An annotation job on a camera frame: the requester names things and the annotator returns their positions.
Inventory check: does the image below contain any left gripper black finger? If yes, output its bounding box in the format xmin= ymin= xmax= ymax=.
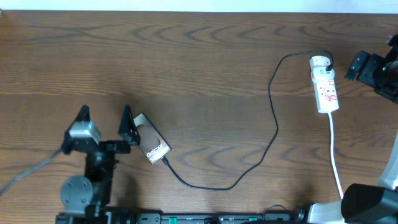
xmin=74 ymin=105 xmax=90 ymax=123
xmin=118 ymin=105 xmax=141 ymax=146

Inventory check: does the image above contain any smartphone with bronze screen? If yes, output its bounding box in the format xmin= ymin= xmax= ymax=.
xmin=134 ymin=113 xmax=172 ymax=164

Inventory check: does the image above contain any black charger cable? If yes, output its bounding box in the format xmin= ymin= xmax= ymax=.
xmin=160 ymin=49 xmax=335 ymax=191

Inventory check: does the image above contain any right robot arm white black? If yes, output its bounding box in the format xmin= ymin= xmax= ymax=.
xmin=305 ymin=35 xmax=397 ymax=223

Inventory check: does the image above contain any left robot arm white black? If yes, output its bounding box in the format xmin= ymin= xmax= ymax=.
xmin=55 ymin=105 xmax=141 ymax=224

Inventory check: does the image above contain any white power strip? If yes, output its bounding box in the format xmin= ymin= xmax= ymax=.
xmin=310 ymin=55 xmax=339 ymax=114

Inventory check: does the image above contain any white power strip cord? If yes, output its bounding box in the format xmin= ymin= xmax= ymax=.
xmin=327 ymin=112 xmax=345 ymax=200

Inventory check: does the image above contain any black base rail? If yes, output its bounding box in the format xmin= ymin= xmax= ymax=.
xmin=105 ymin=212 xmax=297 ymax=224

